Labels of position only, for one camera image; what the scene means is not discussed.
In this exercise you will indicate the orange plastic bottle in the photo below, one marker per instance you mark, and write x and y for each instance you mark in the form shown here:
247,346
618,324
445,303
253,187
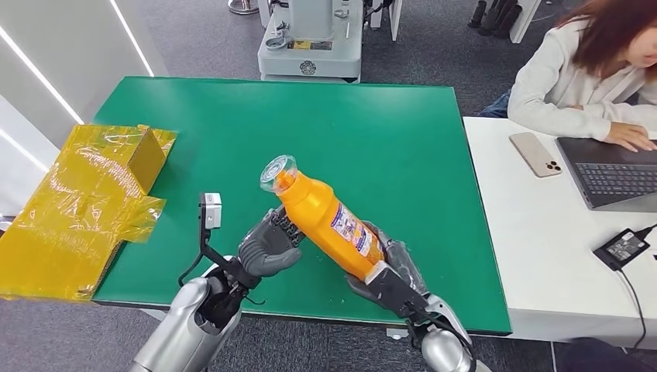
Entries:
318,215

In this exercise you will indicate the dark grey laptop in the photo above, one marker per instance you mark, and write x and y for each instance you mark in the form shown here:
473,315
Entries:
611,179

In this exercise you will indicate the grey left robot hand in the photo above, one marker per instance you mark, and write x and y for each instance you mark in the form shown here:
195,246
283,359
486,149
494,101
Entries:
267,246

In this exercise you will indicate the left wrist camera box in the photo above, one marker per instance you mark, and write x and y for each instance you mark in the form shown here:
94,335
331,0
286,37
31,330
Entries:
211,210

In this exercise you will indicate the chrome round stand base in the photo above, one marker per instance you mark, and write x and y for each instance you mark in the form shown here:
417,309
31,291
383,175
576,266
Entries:
242,6

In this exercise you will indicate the black power adapter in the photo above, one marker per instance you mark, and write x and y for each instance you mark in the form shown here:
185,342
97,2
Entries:
620,248

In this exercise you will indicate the black chair legs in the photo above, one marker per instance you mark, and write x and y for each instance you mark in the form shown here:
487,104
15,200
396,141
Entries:
495,18

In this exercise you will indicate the person's hand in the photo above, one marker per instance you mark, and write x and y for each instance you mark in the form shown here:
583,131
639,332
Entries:
629,136

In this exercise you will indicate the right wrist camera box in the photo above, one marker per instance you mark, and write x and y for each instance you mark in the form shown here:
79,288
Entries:
392,290

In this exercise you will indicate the beige smartphone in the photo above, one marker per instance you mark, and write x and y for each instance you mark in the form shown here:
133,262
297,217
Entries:
534,154

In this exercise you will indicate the yellow taped cardboard box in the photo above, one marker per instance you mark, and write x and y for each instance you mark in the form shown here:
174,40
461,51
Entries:
77,215

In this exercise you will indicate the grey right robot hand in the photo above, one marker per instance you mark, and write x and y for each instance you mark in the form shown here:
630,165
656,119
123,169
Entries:
405,262

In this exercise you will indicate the white desk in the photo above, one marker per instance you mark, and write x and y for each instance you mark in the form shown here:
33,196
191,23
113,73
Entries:
544,267

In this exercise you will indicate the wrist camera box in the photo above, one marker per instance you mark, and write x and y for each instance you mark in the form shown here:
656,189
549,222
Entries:
392,290
211,210

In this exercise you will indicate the white furniture leg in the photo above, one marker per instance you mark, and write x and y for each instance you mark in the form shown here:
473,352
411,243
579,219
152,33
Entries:
524,18

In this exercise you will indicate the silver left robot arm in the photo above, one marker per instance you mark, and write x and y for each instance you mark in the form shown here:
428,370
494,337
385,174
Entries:
185,328

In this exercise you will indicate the white panel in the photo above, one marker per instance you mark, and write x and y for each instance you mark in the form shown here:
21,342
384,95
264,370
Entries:
394,18

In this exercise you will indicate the person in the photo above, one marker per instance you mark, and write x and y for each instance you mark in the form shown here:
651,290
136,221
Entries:
554,82

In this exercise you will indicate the green table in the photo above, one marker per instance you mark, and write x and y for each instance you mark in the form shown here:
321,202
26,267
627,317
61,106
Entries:
308,128

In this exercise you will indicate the grey white machine base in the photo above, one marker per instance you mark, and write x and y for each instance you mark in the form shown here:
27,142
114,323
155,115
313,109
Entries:
318,56

